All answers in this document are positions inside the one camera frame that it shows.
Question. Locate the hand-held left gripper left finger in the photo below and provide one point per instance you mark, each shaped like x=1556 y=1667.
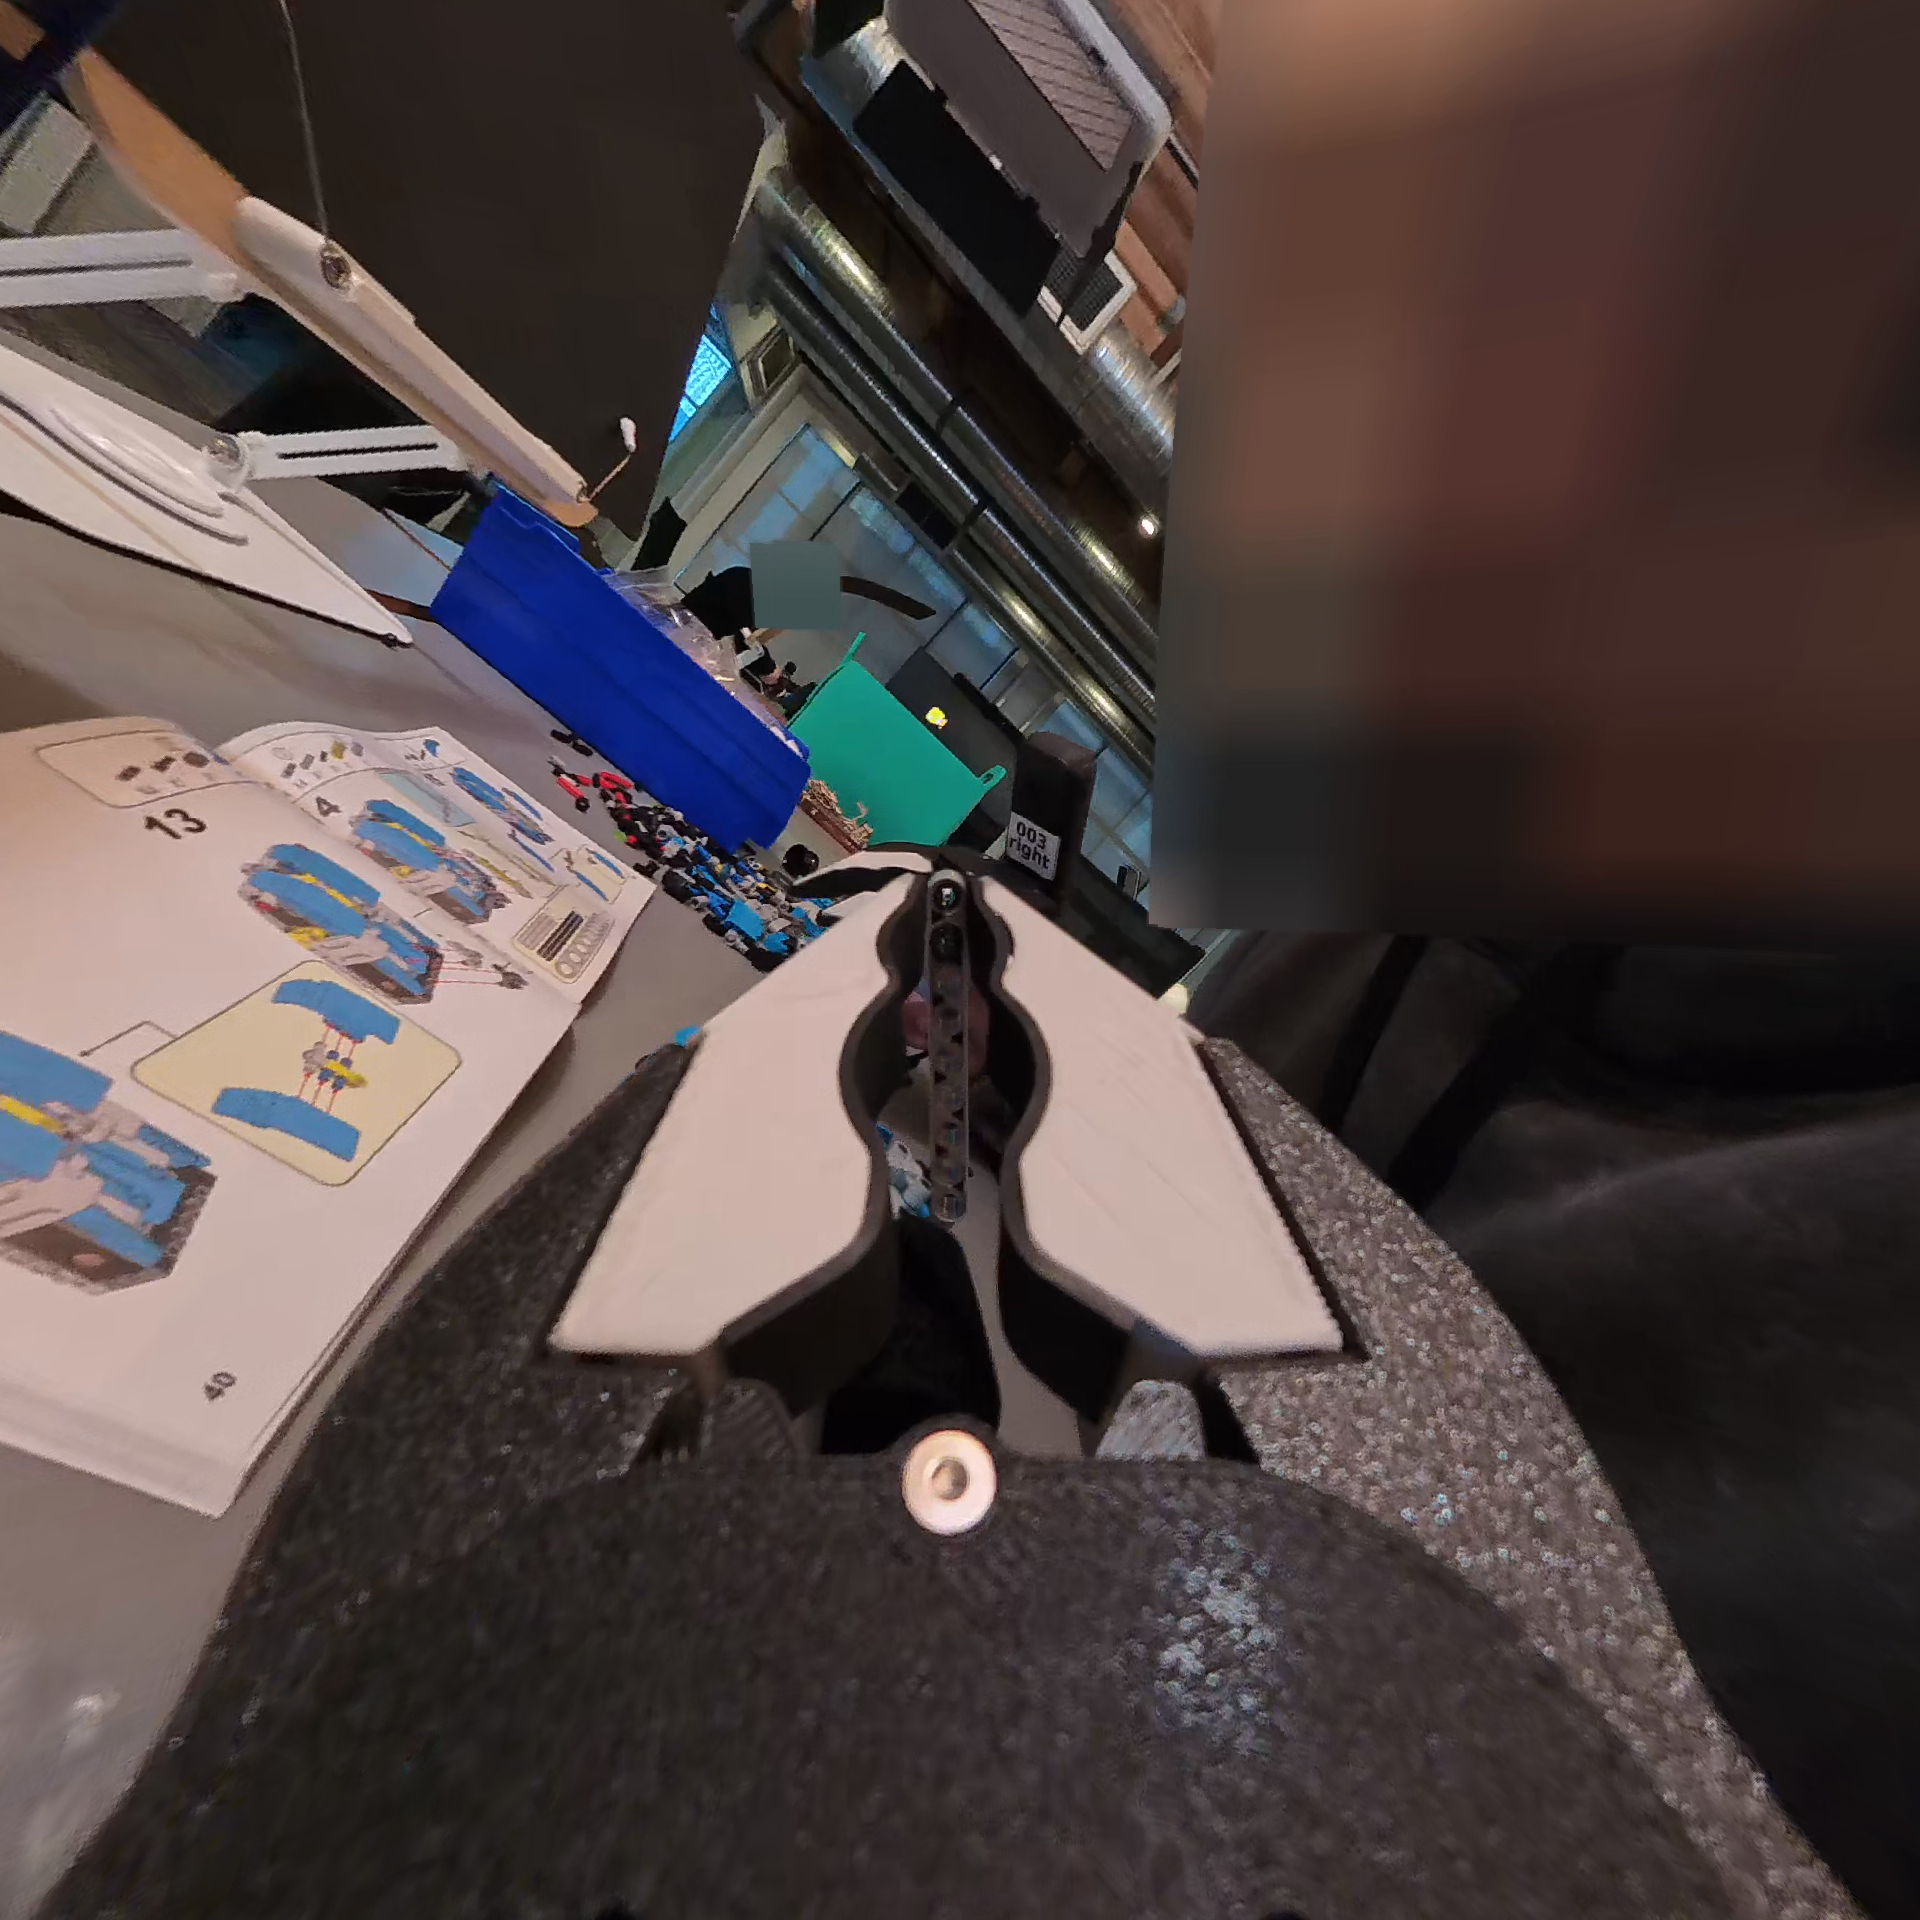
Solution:
x=719 y=1168

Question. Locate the white and wooden jointed arm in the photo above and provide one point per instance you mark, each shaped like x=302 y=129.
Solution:
x=388 y=322

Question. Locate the metal ventilation duct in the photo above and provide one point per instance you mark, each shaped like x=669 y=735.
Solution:
x=1117 y=383

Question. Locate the small wooden model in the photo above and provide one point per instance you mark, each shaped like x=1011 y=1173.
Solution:
x=840 y=811

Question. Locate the dark panel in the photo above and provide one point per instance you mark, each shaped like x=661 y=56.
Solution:
x=523 y=227

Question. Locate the blue plastic bin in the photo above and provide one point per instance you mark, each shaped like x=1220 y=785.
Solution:
x=601 y=676

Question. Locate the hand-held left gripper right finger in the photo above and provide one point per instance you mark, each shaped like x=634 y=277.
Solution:
x=1153 y=1187

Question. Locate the white flat base plate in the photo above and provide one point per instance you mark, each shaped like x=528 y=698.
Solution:
x=149 y=467

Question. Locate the pile of small toy bricks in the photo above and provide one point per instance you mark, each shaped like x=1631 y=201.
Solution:
x=704 y=870

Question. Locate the toy building instruction booklet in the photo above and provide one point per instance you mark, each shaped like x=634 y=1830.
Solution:
x=299 y=1051

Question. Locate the grey perforated toy beam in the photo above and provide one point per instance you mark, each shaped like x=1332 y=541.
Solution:
x=947 y=1051

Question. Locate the black cabinet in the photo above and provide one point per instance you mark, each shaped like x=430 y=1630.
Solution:
x=983 y=719

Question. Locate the green plastic board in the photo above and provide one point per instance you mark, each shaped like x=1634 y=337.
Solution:
x=885 y=750

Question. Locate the clear plastic bags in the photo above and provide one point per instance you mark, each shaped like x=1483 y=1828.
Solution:
x=658 y=607

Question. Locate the small ceiling air vent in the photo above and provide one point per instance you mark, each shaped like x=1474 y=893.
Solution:
x=1094 y=294

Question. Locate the grey desk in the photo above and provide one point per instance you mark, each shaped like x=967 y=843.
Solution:
x=149 y=660

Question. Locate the large ceiling air vent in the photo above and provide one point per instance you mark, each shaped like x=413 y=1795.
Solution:
x=1036 y=91

